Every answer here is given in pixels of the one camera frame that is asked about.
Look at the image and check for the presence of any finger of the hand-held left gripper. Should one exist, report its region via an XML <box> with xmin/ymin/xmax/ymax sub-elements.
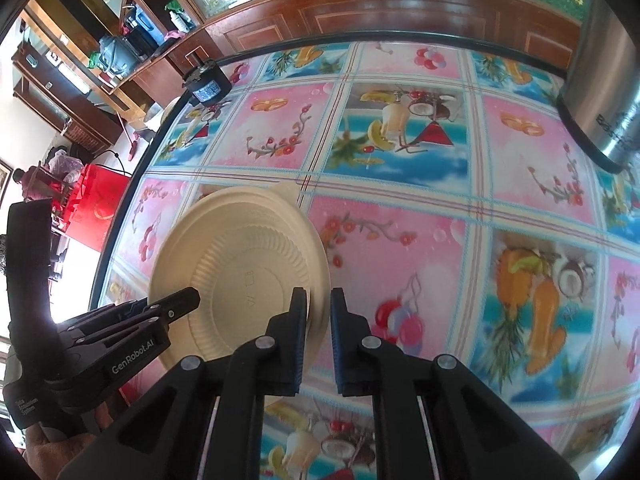
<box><xmin>97</xmin><ymin>287</ymin><xmax>201</xmax><ymax>323</ymax></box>
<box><xmin>62</xmin><ymin>312</ymin><xmax>169</xmax><ymax>347</ymax></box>

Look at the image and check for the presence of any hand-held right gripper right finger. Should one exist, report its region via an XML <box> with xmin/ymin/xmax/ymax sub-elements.
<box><xmin>330</xmin><ymin>287</ymin><xmax>581</xmax><ymax>480</ymax></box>

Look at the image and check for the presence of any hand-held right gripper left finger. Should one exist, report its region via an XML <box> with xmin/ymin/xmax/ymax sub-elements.
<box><xmin>57</xmin><ymin>287</ymin><xmax>312</xmax><ymax>480</ymax></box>

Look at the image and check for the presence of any cream plastic bowl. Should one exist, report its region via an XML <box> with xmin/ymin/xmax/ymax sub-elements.
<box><xmin>215</xmin><ymin>182</ymin><xmax>303</xmax><ymax>202</ymax></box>
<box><xmin>147</xmin><ymin>190</ymin><xmax>332</xmax><ymax>407</ymax></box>

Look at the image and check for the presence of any person's left hand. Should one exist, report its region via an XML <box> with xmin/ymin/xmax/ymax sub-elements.
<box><xmin>22</xmin><ymin>402</ymin><xmax>118</xmax><ymax>480</ymax></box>

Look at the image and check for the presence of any red gift bag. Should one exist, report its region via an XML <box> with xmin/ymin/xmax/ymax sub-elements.
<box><xmin>62</xmin><ymin>164</ymin><xmax>132</xmax><ymax>253</ymax></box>

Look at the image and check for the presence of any fruit printed tablecloth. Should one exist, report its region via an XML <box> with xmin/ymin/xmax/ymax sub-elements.
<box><xmin>92</xmin><ymin>40</ymin><xmax>640</xmax><ymax>480</ymax></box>

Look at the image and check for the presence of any red mop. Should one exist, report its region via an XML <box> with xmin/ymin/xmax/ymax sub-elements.
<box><xmin>114</xmin><ymin>110</ymin><xmax>145</xmax><ymax>162</ymax></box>

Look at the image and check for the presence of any small black device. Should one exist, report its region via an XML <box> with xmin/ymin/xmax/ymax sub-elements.
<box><xmin>181</xmin><ymin>57</ymin><xmax>232</xmax><ymax>107</ymax></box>

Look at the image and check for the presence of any wooden shelf unit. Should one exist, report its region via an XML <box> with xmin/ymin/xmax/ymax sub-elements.
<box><xmin>12</xmin><ymin>0</ymin><xmax>211</xmax><ymax>157</ymax></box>

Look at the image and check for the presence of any blue grey appliance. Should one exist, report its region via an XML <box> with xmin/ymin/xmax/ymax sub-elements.
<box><xmin>97</xmin><ymin>35</ymin><xmax>139</xmax><ymax>77</ymax></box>

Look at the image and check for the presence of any wooden cabinet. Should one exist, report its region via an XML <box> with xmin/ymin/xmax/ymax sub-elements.
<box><xmin>204</xmin><ymin>0</ymin><xmax>582</xmax><ymax>70</ymax></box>

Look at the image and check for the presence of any steel kettle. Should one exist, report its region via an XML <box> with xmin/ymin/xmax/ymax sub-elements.
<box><xmin>556</xmin><ymin>5</ymin><xmax>640</xmax><ymax>175</ymax></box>

